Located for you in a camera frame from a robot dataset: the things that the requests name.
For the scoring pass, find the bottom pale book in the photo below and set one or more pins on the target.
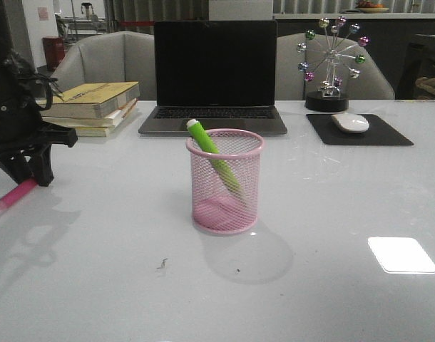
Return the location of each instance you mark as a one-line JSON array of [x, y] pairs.
[[96, 132]]

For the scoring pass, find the top yellow book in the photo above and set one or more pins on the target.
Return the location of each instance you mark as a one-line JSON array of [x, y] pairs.
[[92, 100]]

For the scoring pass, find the white computer mouse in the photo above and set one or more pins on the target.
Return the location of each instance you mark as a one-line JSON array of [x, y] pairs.
[[350, 122]]

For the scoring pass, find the ferris wheel desk ornament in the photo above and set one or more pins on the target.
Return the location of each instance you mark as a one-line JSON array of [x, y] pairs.
[[333, 55]]

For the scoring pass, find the grey open laptop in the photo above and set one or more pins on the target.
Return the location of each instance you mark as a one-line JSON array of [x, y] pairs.
[[221, 73]]

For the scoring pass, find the left grey armchair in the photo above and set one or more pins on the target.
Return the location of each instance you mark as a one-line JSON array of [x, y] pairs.
[[111, 57]]

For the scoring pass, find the red trash bin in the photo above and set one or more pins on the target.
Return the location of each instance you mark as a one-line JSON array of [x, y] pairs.
[[54, 52]]

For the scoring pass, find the right grey armchair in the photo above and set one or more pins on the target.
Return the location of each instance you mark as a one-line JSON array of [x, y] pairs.
[[301, 73]]

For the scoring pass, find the pink highlighter pen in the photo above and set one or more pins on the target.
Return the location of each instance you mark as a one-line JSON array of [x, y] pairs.
[[17, 193]]

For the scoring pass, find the pink mesh pen holder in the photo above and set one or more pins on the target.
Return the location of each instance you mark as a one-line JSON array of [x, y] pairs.
[[214, 208]]

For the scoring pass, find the fruit bowl on counter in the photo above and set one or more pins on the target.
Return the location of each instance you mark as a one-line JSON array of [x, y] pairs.
[[370, 7]]

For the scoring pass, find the green highlighter pen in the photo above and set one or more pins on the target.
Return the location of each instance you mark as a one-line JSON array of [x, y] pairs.
[[206, 144]]

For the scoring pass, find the middle cream book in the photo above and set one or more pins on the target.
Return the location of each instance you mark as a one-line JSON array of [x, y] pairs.
[[74, 122]]

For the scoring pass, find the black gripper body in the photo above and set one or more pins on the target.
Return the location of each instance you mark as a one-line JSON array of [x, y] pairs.
[[45, 134]]

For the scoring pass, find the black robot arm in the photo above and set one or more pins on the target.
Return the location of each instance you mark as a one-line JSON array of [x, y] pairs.
[[23, 93]]

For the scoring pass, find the black mouse pad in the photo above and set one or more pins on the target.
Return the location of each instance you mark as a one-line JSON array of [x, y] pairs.
[[380, 133]]

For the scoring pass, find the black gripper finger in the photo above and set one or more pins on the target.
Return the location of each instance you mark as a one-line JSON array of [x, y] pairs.
[[16, 167], [41, 165]]

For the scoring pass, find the grey armchair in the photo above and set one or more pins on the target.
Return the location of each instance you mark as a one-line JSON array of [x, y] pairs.
[[301, 73], [111, 57]]

